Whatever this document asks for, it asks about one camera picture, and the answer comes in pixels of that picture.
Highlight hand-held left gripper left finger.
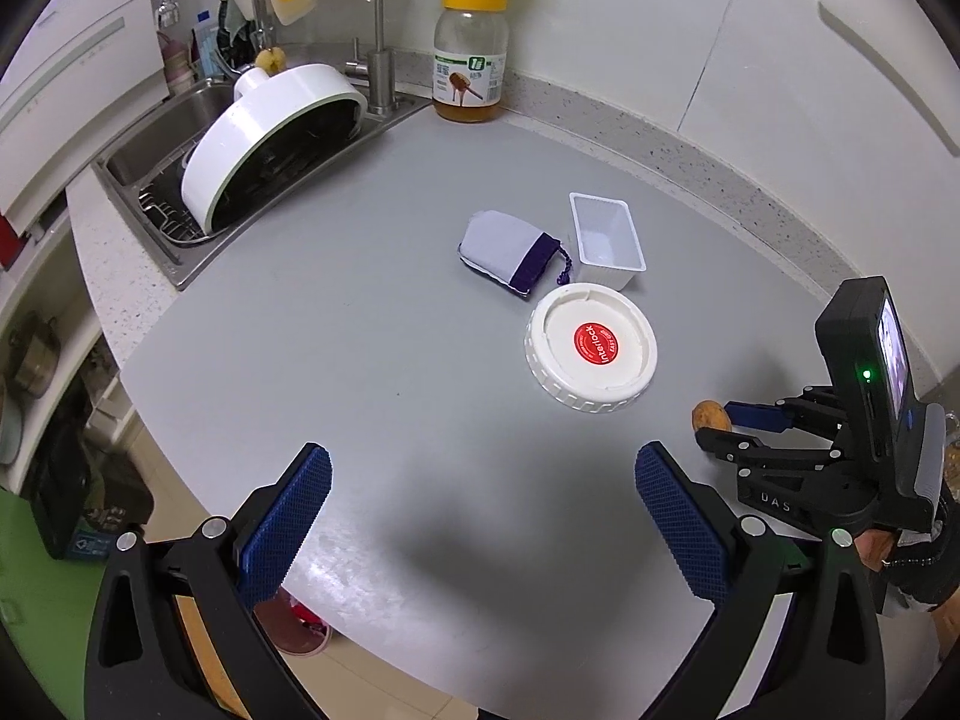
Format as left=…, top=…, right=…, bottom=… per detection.
left=84, top=442, right=333, bottom=720

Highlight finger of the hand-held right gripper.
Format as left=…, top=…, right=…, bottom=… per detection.
left=724, top=386, right=852, bottom=434
left=694, top=426, right=848, bottom=475

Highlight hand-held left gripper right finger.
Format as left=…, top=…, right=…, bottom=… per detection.
left=634, top=441, right=887, bottom=720

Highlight person's right hand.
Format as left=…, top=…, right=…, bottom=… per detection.
left=859, top=499, right=960, bottom=608

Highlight pink plastic basin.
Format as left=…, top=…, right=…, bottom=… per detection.
left=255, top=589, right=332, bottom=657

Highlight white round lid red label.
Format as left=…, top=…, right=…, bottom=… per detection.
left=523, top=283, right=659, bottom=413

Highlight white rectangular plastic container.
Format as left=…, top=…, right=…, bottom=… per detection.
left=568, top=193, right=647, bottom=293

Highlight open cabinet shelf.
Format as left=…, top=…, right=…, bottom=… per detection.
left=0, top=240, right=151, bottom=563

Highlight green floor mat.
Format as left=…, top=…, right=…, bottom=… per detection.
left=0, top=491, right=106, bottom=661

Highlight purple and white pouch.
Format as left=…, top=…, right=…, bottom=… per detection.
left=457, top=210, right=575, bottom=298

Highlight white round pot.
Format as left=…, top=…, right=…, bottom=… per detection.
left=181, top=64, right=368, bottom=233

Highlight stainless steel sink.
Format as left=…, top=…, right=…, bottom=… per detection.
left=94, top=75, right=436, bottom=290

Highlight red box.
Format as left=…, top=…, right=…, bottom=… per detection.
left=0, top=214, right=35, bottom=271

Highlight brushed steel slim faucet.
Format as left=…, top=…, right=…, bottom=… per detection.
left=274, top=0, right=397, bottom=117

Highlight honey jar with yellow lid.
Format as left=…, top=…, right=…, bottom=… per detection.
left=433, top=0, right=511, bottom=125

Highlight pink bottle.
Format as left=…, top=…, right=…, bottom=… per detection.
left=154, top=30, right=196, bottom=95

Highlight blue bottle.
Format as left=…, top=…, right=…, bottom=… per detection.
left=191, top=11, right=226, bottom=80

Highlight wire dish rack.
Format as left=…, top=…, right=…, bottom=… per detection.
left=139, top=165, right=218, bottom=245

